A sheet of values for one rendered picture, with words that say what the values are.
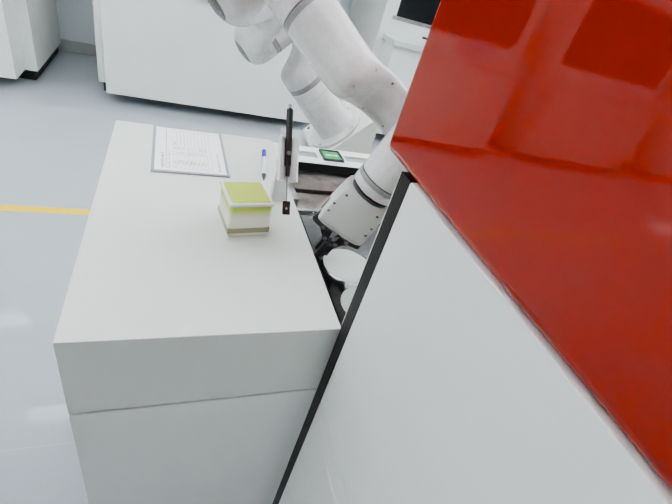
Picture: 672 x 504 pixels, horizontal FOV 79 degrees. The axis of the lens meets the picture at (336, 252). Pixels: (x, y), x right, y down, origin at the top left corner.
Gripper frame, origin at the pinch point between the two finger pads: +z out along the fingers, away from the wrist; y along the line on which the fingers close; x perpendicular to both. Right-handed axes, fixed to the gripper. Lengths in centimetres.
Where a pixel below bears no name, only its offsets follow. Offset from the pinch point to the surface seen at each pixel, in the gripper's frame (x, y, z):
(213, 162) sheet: -11.5, 27.3, 5.3
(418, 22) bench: -355, -15, -18
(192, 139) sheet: -18.8, 34.7, 8.0
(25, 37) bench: -227, 214, 143
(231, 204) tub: 11.6, 18.4, -4.7
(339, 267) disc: 1.7, -4.7, 0.9
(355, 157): -39.3, 0.3, -3.6
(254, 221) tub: 9.1, 13.9, -2.6
